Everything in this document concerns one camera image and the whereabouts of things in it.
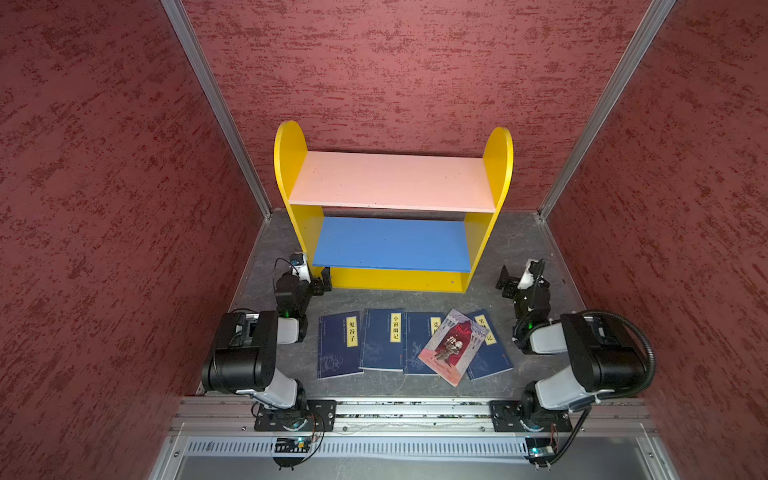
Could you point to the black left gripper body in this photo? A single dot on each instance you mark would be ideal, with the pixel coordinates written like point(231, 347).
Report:
point(315, 285)

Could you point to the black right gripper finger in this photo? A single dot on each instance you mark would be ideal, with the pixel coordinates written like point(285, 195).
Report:
point(505, 282)
point(538, 268)

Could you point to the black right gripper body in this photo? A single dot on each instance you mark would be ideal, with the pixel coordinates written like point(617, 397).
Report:
point(515, 284)

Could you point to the blue chinese book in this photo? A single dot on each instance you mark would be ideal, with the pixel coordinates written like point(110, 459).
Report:
point(418, 329)
point(492, 358)
point(382, 348)
point(339, 351)

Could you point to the pink Hamlet picture book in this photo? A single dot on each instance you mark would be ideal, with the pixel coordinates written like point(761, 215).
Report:
point(453, 346)

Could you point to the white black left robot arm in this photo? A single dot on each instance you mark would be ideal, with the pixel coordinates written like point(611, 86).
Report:
point(242, 359)

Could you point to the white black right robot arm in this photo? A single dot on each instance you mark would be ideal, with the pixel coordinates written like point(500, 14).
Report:
point(609, 356)

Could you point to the yellow pink blue bookshelf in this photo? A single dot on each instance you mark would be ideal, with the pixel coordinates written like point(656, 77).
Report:
point(392, 222)

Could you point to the right green circuit board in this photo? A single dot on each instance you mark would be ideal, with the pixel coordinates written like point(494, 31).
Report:
point(540, 451)

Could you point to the green circuit board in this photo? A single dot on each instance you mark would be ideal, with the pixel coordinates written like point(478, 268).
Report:
point(292, 446)
point(540, 451)

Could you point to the left green circuit board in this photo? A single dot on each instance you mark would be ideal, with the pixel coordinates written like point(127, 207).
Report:
point(292, 446)

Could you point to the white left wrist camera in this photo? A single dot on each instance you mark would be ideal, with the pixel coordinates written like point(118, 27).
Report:
point(300, 267)

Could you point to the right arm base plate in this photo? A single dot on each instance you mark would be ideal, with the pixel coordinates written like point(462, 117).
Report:
point(507, 416)

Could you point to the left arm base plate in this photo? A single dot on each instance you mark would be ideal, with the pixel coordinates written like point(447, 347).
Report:
point(314, 415)

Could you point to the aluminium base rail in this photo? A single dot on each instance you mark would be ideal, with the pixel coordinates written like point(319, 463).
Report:
point(431, 416)

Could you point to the left aluminium corner post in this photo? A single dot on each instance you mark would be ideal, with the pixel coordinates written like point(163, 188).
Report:
point(187, 37)

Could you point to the aluminium corner post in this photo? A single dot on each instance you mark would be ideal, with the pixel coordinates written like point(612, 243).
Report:
point(648, 28)
point(187, 37)

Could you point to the right aluminium corner post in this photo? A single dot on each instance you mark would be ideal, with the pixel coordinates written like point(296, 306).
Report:
point(648, 28)

